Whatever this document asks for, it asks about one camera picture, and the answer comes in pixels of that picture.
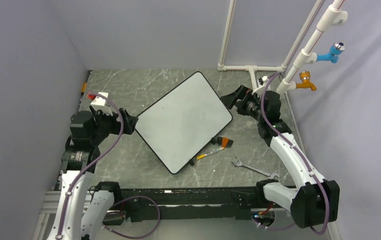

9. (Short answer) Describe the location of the silver open-end wrench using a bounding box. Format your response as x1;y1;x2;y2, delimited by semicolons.
231;156;280;180

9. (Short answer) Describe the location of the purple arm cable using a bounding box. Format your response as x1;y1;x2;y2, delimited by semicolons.
55;94;161;240
251;71;331;236

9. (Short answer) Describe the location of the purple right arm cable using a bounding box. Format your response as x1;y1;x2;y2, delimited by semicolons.
251;71;331;236

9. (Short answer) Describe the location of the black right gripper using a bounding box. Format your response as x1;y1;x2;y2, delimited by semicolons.
220;85;266;123

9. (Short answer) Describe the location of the orange tap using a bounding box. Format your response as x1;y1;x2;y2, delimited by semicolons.
295;70;317;91

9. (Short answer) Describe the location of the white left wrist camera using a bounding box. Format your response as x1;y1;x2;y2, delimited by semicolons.
87;93;113;116

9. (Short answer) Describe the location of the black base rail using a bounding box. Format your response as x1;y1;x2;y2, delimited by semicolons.
107;186;282;225

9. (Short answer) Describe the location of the white whiteboard black frame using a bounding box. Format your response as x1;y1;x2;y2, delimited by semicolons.
135;71;233;175

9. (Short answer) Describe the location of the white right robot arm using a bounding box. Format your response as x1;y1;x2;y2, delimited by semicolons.
220;85;340;229

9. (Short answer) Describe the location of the orange-black pen at wall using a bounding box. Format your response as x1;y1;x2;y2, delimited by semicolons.
79;70;92;104

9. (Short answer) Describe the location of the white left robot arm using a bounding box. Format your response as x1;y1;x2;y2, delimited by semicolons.
48;107;139;240

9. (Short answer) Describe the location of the aluminium frame rail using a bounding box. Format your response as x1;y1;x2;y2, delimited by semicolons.
31;165;95;240

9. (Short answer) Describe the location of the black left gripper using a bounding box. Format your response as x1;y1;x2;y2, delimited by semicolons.
89;105;138;145

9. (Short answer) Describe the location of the white PVC pipe frame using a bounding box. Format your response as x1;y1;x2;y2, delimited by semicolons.
217;0;348;95

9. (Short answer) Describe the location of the blue tap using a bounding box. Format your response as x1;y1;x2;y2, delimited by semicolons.
316;42;345;64

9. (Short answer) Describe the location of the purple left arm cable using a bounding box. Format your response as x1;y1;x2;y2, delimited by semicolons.
55;94;161;240

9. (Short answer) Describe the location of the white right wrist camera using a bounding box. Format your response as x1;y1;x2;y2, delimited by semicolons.
251;75;269;96

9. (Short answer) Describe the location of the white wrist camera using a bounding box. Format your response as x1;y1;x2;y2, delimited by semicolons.
251;75;269;96
87;93;113;116

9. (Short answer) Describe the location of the yellow marker cap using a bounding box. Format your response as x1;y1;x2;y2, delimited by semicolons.
196;154;207;160

